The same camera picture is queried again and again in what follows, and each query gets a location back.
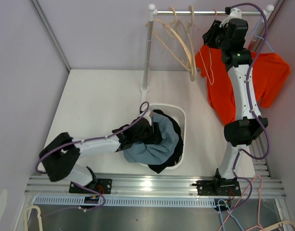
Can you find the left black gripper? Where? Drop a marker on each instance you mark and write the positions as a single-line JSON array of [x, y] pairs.
[[158, 138]]

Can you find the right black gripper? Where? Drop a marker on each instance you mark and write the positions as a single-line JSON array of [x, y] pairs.
[[208, 37]]

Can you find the blue grey t shirt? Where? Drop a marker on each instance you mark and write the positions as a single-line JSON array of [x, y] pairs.
[[155, 154]]

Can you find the pink wire hanger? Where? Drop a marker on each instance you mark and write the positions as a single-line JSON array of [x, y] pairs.
[[210, 78], [258, 226]]

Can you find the black t shirt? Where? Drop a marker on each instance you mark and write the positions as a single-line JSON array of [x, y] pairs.
[[177, 148]]

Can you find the blue wire hanger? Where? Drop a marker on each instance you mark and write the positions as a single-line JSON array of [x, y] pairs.
[[222, 204], [257, 35]]

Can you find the beige wooden hanger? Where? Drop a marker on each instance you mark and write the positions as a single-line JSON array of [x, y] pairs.
[[166, 34], [189, 51]]

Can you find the orange t shirt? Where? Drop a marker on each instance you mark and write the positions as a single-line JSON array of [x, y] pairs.
[[270, 73]]

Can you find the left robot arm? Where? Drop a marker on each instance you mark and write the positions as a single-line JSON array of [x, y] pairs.
[[59, 158]]

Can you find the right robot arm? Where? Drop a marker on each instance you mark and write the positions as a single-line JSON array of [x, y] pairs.
[[249, 123]]

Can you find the beige hanger bottom right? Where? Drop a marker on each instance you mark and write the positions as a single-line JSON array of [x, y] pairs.
[[280, 224]]

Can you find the white plastic laundry basket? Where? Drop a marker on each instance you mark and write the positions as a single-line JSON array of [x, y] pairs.
[[179, 115]]

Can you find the white metal clothes rack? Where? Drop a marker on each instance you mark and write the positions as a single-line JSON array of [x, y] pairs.
[[265, 15]]

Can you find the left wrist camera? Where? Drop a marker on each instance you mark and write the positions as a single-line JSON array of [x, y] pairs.
[[149, 115]]

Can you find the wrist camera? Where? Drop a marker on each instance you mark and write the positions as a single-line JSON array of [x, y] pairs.
[[149, 115], [235, 13]]

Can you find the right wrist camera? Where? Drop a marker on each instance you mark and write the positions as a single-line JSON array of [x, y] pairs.
[[235, 13]]

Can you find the white slotted cable duct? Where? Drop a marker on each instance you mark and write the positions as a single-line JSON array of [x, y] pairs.
[[125, 201]]

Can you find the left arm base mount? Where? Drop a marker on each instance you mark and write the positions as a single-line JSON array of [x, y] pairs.
[[102, 186]]

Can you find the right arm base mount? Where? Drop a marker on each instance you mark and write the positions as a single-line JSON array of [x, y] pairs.
[[218, 187]]

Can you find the blue wire hanger on floor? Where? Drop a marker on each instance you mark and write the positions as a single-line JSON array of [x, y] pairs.
[[222, 204]]

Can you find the pink wire hanger on floor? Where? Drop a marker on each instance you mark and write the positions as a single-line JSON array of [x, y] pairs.
[[258, 226]]

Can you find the aluminium rail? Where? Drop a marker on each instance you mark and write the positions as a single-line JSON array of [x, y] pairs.
[[150, 186]]

